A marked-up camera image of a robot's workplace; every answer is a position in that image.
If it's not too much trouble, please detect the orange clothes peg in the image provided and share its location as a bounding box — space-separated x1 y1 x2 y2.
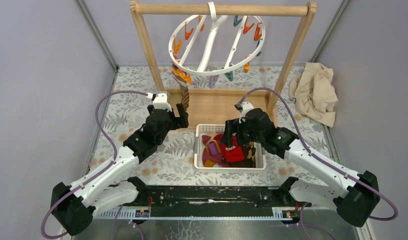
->
171 67 192 84
172 35 182 55
242 15 255 35

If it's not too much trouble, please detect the small red sock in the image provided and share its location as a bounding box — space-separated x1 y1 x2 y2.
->
214 133 244 166

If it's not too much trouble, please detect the purple orange striped sock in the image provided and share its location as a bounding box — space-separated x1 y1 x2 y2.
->
202 140 229 168

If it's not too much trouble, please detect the floral patterned table mat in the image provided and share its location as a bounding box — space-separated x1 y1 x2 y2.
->
90 66 332 186

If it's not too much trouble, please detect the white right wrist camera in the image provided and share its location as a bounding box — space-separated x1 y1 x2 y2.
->
234 101 255 124

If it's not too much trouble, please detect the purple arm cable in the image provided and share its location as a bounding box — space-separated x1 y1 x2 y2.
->
238 87 399 222
40 90 150 240

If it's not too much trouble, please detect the wooden hanger stand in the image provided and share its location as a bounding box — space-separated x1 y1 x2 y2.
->
129 0 317 131

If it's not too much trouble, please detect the beige crumpled cloth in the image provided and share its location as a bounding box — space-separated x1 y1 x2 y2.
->
289 62 338 128

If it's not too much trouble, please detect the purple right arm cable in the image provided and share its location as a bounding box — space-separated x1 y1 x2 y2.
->
238 87 399 222

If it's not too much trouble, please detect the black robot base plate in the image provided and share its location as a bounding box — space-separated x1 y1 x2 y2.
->
116 185 313 218

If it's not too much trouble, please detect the brown beige striped sock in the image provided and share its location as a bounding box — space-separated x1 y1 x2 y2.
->
171 64 190 110

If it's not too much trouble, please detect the beige maroon toe sock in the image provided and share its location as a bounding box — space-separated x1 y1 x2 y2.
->
201 134 215 146

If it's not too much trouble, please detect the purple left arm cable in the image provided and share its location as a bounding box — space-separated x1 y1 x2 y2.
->
40 90 150 240

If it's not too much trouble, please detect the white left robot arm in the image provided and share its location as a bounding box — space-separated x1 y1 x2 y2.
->
46 103 189 236

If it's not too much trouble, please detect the white round clip hanger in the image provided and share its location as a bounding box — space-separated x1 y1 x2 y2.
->
167 1 267 77

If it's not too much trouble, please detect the white plastic basket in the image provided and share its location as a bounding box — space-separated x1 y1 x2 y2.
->
194 124 267 173

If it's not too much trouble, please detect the dark brown sock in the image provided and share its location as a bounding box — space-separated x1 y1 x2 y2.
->
229 159 248 168

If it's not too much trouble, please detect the grey cable duct rail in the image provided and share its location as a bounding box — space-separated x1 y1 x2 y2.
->
96 206 296 222

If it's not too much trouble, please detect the teal clothes peg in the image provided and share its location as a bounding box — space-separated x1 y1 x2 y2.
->
224 62 234 82

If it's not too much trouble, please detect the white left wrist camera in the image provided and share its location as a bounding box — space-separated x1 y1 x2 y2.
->
146 91 173 112

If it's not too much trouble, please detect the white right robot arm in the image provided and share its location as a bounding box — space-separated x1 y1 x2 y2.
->
221 108 381 227

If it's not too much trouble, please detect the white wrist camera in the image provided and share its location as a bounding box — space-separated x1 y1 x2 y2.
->
234 101 255 124
146 91 173 112

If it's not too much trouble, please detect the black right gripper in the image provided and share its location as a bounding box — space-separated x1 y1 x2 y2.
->
219 117 264 148

